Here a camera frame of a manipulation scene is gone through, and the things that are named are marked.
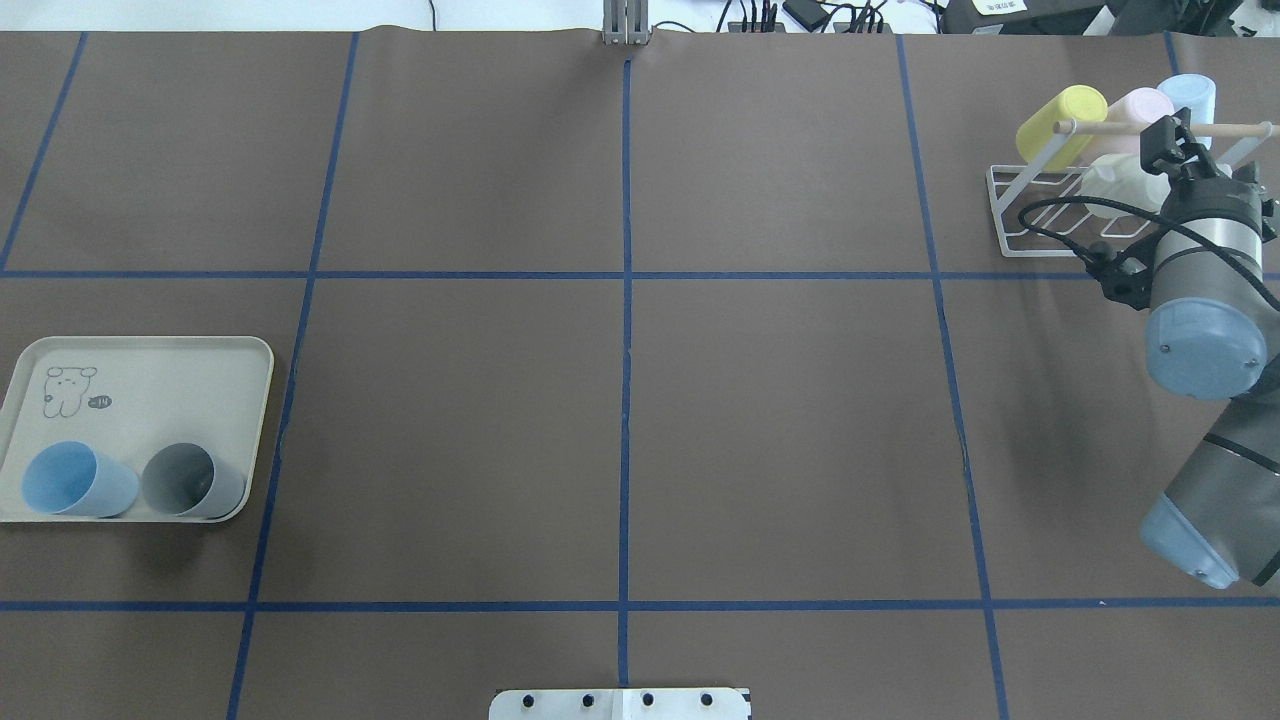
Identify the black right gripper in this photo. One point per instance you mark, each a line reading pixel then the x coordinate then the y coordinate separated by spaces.
pixel 1212 192

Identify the cream white plastic cup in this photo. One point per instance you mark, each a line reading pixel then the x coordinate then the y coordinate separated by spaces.
pixel 1118 177

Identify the light blue cup front row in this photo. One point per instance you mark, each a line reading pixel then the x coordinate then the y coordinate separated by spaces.
pixel 1194 92

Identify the light blue cup row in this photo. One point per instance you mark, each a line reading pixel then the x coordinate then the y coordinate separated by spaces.
pixel 74 480
pixel 1194 92

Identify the pink plastic cup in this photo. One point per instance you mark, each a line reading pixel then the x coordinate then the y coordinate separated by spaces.
pixel 1142 106

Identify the grey plastic cup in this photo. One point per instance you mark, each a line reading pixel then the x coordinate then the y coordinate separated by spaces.
pixel 186 481

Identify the light blue cup back row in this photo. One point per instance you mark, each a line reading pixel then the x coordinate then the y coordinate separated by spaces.
pixel 74 480

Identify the white cup tray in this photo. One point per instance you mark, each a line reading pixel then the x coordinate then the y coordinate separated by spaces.
pixel 129 396

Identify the white wire dish rack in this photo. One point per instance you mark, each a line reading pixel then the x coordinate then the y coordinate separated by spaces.
pixel 1042 186

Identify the aluminium frame post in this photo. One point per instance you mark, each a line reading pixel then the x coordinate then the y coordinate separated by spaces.
pixel 626 22

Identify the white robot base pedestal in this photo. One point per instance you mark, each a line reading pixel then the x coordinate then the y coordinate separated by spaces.
pixel 623 703

